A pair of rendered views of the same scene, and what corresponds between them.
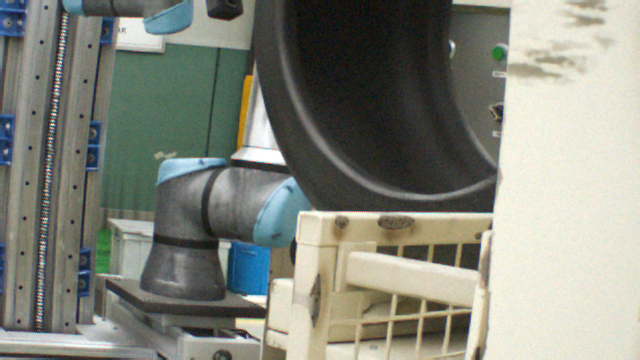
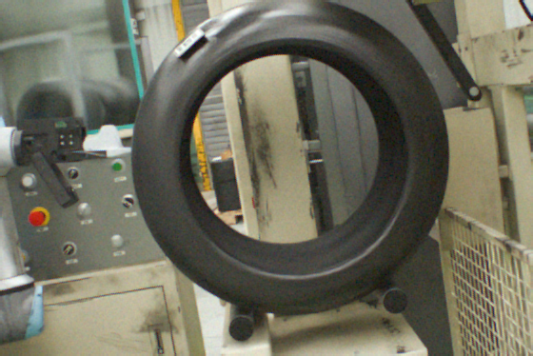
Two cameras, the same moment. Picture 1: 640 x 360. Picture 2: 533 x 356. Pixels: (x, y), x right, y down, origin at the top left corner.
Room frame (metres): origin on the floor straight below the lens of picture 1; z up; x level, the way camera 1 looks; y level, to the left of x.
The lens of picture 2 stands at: (0.41, 0.84, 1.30)
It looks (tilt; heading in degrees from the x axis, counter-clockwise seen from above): 7 degrees down; 314
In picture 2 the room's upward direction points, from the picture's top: 9 degrees counter-clockwise
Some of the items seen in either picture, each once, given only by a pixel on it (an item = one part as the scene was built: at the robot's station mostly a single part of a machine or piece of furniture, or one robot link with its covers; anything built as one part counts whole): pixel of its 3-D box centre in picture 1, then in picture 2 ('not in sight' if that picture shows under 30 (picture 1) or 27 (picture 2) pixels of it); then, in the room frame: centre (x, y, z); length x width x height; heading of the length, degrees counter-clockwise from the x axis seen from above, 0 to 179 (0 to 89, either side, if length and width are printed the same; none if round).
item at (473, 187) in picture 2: not in sight; (453, 175); (1.36, -0.64, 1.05); 0.20 x 0.15 x 0.30; 137
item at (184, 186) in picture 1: (192, 196); not in sight; (2.20, 0.22, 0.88); 0.13 x 0.12 x 0.14; 64
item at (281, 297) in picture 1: (402, 303); (246, 333); (1.55, -0.11, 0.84); 0.36 x 0.09 x 0.06; 137
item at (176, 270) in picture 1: (184, 264); not in sight; (2.20, 0.22, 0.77); 0.15 x 0.15 x 0.10
